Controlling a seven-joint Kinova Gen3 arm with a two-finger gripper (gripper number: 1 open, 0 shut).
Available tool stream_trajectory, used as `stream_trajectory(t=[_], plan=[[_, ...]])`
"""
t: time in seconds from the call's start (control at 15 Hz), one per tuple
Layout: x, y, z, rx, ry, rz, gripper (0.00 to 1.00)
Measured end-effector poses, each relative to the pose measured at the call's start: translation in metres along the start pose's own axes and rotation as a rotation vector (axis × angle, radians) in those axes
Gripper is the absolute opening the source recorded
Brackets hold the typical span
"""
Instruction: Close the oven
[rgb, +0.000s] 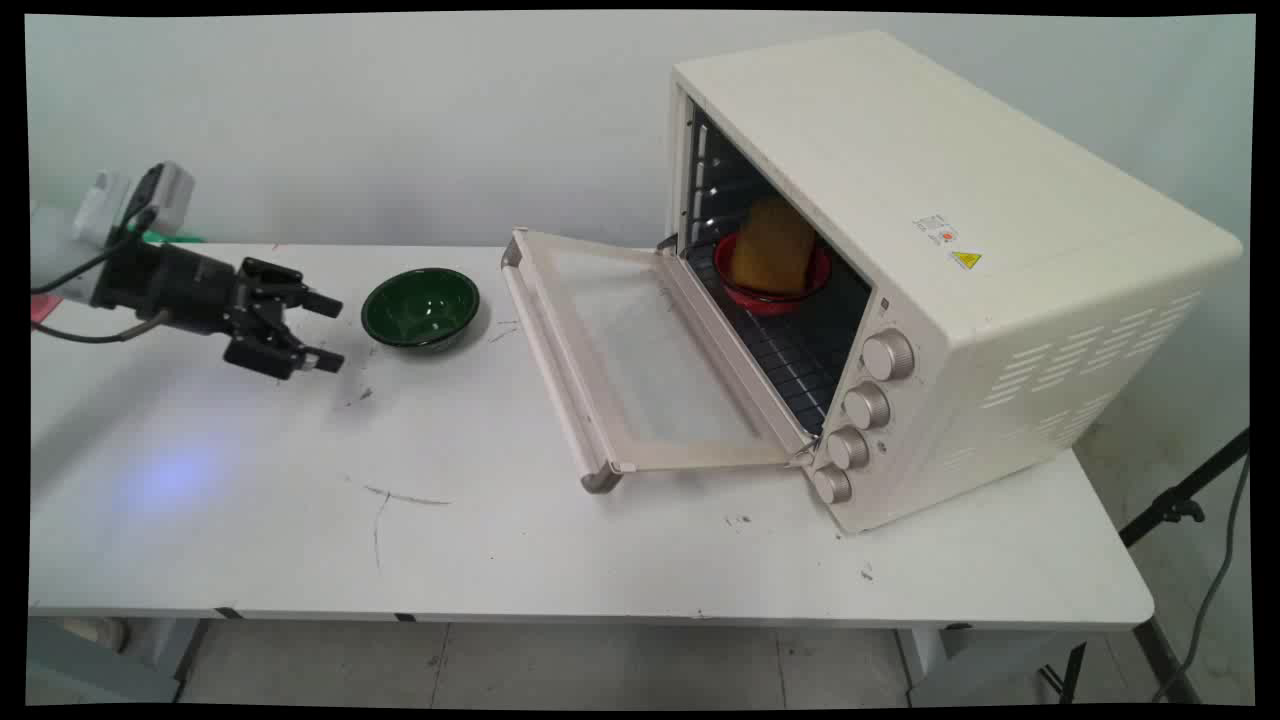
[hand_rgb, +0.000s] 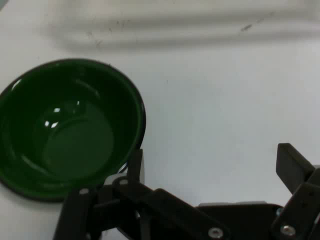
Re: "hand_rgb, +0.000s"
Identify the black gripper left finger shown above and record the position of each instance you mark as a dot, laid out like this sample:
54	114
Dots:
140	197

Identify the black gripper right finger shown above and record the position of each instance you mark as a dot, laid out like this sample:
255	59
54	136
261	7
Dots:
298	190

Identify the dark green bowl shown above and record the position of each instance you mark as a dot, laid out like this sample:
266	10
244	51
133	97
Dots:
67	130

